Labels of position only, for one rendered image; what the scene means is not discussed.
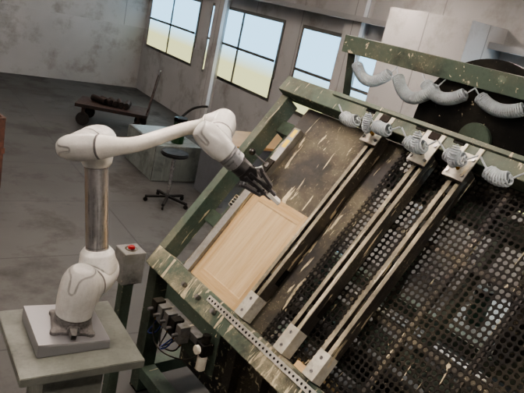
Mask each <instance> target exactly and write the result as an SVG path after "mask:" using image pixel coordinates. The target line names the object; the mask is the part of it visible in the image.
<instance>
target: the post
mask: <svg viewBox="0 0 524 393"><path fill-rule="evenodd" d="M132 291H133V284H132V285H120V284H119V283H118V289H117V294H116V300H115V309H114V311H115V313H116V314H117V316H118V318H119V319H120V321H121V322H122V324H123V326H124V328H125V329H126V325H127V320H128V316H129V306H130V301H131V296H132ZM118 377H119V372H114V373H109V374H104V380H103V385H102V391H101V393H116V388H117V382H118Z"/></svg>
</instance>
